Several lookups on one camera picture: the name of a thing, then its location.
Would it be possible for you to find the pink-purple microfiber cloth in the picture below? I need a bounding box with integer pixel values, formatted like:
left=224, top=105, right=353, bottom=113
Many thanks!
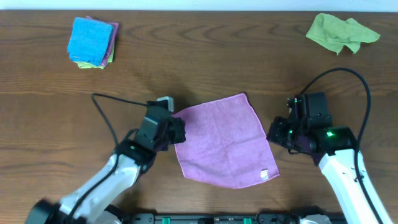
left=175, top=93, right=280, bottom=189

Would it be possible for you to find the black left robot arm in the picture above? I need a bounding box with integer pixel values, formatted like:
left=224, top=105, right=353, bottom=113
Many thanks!
left=25, top=96, right=185, bottom=223

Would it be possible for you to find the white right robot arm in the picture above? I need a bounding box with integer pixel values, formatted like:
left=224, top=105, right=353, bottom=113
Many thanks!
left=267, top=93, right=392, bottom=223

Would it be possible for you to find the crumpled green cloth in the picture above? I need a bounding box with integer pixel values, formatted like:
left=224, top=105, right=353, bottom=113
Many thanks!
left=306, top=13, right=381, bottom=55

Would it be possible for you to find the folded light green cloth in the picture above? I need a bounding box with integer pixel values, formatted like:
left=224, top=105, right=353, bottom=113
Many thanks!
left=75, top=45, right=114, bottom=70

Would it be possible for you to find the folded purple cloth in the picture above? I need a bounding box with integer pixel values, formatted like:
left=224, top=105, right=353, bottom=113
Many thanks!
left=84, top=16, right=119, bottom=65

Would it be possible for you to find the folded blue cloth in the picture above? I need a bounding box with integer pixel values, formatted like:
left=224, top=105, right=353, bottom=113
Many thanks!
left=67, top=17, right=113, bottom=66

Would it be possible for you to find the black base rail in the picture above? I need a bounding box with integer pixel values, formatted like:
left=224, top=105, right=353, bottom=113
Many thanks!
left=118, top=207, right=346, bottom=224

